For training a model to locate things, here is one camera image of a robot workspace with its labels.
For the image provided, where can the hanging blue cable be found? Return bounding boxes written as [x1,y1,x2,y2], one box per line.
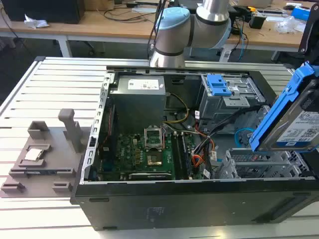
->
[237,27,250,61]

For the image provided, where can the metal disk bay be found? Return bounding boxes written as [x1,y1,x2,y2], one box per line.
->
[214,147,311,180]

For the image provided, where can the blue cardboard box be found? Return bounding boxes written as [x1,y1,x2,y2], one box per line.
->
[291,5,313,20]

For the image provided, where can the small black device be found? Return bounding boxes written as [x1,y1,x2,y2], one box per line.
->
[249,13,267,29]

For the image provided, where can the blue plastic drive latch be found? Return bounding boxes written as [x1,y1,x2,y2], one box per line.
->
[206,74,233,98]

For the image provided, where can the black open PC case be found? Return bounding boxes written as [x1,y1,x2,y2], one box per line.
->
[70,65,319,231]

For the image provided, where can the grey power supply unit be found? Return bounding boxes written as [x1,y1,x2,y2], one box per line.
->
[109,75,167,126]

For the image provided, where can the hard disk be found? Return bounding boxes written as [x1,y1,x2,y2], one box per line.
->
[249,61,319,153]

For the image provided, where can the orange wire bundle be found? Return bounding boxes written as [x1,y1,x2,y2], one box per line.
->
[191,154,207,168]

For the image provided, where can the clear plastic bag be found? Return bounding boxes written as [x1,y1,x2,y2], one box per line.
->
[276,15,308,35]

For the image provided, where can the silver CPU chip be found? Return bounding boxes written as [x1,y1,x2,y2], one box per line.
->
[23,148,47,161]

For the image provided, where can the metal socket cover frame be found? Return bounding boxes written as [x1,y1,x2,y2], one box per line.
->
[144,126,165,150]

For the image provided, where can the yellow black power wires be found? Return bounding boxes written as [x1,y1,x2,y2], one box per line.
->
[163,93,190,124]

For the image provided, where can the silver metal drive cage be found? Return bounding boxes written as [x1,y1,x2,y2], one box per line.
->
[198,74,267,135]

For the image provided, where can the crumpled white plastic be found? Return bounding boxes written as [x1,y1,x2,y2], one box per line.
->
[23,13,50,28]

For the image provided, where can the grey parts rack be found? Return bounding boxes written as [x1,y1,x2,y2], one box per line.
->
[0,108,92,199]

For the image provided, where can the black disk wire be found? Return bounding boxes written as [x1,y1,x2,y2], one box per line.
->
[191,104,265,156]

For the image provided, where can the RAM stick with dark chips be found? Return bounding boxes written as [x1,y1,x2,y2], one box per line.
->
[24,169,72,175]

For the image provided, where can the large black box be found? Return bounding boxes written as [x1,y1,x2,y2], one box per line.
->
[0,0,86,25]

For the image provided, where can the black expansion slot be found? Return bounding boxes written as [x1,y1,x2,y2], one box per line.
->
[128,172,173,181]

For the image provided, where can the blue disk wire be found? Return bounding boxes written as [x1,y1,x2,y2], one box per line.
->
[234,127,258,151]

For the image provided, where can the wooden desk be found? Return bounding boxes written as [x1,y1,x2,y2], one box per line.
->
[0,0,319,58]

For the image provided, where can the CPU socket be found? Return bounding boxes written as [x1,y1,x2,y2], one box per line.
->
[146,154,164,167]

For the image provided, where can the green motherboard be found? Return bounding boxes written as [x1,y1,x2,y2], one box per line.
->
[97,131,209,181]

